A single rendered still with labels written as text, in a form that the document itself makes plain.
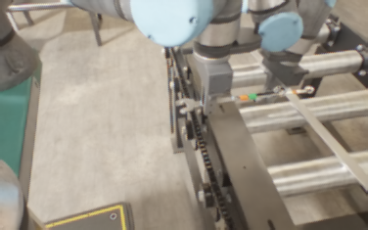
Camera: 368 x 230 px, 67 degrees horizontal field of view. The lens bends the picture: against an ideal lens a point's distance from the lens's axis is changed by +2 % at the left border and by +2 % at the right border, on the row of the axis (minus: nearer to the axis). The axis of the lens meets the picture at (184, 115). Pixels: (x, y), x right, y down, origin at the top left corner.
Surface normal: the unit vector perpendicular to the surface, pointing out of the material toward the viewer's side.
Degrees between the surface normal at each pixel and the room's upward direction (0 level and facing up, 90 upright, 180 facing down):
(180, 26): 90
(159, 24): 90
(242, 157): 0
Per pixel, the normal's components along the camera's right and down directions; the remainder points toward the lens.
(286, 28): -0.02, 0.76
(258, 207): 0.00, -0.70
